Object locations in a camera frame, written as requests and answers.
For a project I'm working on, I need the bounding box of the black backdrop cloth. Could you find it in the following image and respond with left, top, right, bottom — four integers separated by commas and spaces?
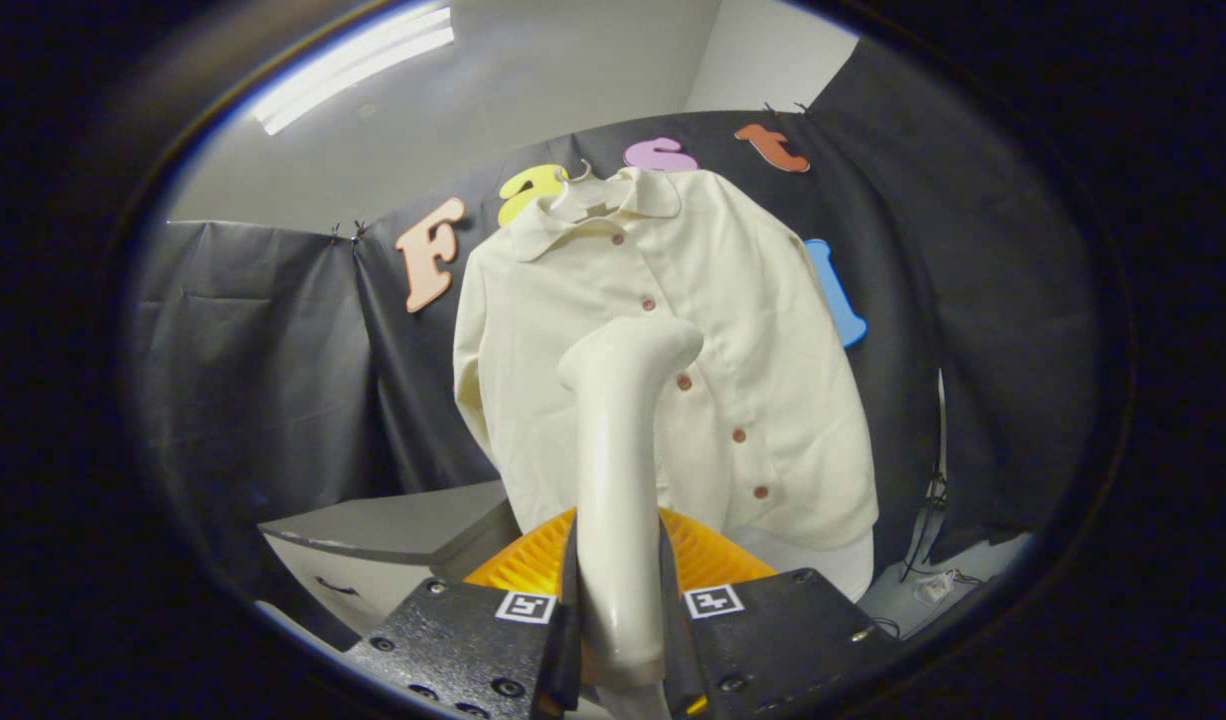
128, 40, 1104, 651

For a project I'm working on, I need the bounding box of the white clothes hanger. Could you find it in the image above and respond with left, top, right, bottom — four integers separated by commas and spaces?
551, 160, 624, 216

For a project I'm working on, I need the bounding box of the ceiling light panel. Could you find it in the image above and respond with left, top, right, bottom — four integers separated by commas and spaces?
248, 5, 456, 136

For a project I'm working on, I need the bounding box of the grey cabinet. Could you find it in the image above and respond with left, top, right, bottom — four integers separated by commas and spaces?
258, 480, 522, 636

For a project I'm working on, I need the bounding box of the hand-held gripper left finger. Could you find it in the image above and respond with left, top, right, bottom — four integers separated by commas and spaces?
343, 507, 582, 720

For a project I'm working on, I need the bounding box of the white garment steamer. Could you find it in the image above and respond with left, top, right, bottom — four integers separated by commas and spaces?
556, 317, 706, 691

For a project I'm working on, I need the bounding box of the cream button shirt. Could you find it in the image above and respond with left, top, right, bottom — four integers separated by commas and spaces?
453, 167, 881, 601

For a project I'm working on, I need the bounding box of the black cable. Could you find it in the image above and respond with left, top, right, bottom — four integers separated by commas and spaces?
898, 370, 952, 583

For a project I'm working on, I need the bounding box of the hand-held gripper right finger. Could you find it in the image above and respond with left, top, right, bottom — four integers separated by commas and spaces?
658, 507, 904, 719

